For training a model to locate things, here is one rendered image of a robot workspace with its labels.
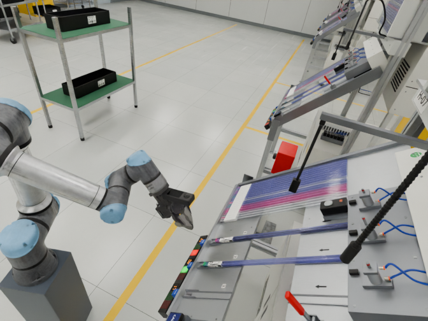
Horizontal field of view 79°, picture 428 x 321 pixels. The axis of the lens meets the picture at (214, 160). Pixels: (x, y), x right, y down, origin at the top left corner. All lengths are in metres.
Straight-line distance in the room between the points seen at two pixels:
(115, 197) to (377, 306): 0.72
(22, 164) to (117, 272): 1.14
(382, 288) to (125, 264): 1.52
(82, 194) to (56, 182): 0.08
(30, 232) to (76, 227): 1.00
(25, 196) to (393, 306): 1.09
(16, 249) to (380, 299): 1.04
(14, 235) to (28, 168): 0.34
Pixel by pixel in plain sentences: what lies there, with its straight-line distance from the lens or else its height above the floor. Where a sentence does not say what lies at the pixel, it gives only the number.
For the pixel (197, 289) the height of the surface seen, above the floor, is 0.75.
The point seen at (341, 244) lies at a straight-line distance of 0.79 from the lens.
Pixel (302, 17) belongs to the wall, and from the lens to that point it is 9.18.
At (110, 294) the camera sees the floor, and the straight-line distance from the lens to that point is 1.79.
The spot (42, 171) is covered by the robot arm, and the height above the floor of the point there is 1.08.
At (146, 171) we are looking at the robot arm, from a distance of 0.92.
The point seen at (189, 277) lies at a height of 0.73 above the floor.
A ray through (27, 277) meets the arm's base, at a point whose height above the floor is 0.60.
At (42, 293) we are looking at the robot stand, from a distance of 1.25.
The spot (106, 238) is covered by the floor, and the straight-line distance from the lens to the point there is 1.99.
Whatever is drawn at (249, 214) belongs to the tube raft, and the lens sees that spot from 1.04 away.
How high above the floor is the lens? 1.60
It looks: 38 degrees down
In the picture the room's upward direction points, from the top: 9 degrees clockwise
